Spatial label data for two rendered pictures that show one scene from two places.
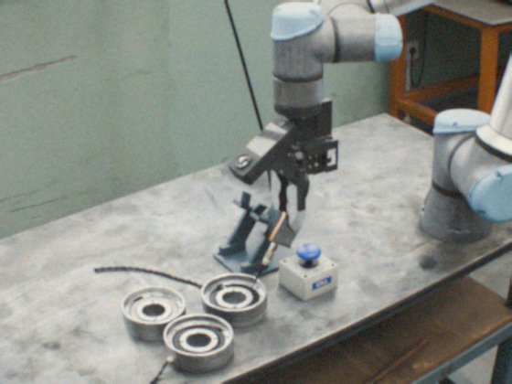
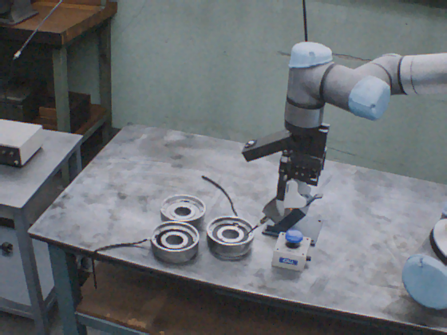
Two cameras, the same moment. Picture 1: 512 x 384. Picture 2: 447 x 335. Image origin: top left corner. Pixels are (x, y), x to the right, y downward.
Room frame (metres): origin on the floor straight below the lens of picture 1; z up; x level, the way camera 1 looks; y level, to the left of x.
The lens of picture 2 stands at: (0.45, -0.69, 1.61)
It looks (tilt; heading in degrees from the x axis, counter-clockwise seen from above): 32 degrees down; 50
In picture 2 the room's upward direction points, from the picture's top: 4 degrees clockwise
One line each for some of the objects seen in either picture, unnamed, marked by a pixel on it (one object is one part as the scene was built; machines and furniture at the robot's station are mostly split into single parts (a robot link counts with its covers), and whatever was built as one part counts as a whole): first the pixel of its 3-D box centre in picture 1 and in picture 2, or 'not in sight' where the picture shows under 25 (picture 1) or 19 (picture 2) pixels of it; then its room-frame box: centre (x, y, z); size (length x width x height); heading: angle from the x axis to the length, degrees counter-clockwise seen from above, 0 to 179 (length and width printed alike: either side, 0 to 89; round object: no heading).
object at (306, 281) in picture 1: (311, 272); (294, 252); (1.19, -0.05, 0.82); 0.08 x 0.07 x 0.05; 126
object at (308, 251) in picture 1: (308, 261); (293, 242); (1.19, -0.04, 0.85); 0.04 x 0.04 x 0.05
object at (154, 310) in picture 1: (154, 314); (182, 214); (1.08, 0.20, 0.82); 0.10 x 0.10 x 0.04
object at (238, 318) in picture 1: (234, 302); (230, 237); (1.12, 0.08, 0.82); 0.10 x 0.10 x 0.04
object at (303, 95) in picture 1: (296, 88); (304, 111); (1.19, -0.02, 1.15); 0.08 x 0.08 x 0.05
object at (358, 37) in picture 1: (359, 35); (360, 90); (1.22, -0.12, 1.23); 0.11 x 0.11 x 0.08; 12
